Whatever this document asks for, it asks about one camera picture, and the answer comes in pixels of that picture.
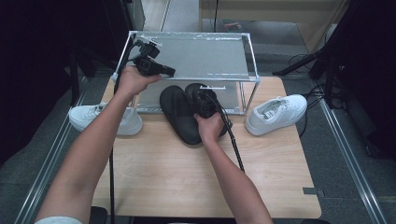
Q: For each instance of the person's right hand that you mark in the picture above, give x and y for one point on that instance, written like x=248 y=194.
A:
x=210 y=127

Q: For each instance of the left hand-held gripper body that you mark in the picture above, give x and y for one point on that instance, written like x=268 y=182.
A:
x=148 y=65

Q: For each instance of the beige cabinet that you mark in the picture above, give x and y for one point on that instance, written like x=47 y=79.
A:
x=264 y=12

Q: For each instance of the grey table edge bracket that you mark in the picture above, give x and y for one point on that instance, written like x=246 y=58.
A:
x=313 y=191

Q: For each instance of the person's left hand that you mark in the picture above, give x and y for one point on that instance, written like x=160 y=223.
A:
x=130 y=82

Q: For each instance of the metal frame shoe rack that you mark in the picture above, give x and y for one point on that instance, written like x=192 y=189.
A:
x=202 y=56

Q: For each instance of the white shirt sleeve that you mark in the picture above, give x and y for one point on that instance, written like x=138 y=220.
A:
x=57 y=221

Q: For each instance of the dark curtain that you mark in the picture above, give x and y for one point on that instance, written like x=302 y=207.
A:
x=31 y=62
x=367 y=62

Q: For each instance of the white sneaker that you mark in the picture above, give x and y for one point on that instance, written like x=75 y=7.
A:
x=84 y=116
x=274 y=115

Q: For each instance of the black tripod stand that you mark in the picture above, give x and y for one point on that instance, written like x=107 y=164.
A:
x=299 y=63

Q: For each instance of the metal floor rail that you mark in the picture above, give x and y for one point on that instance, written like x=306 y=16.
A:
x=46 y=165
x=351 y=168

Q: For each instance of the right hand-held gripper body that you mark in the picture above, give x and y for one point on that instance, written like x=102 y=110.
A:
x=204 y=102

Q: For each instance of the black slipper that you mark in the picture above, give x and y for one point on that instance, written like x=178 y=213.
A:
x=179 y=115
x=190 y=90

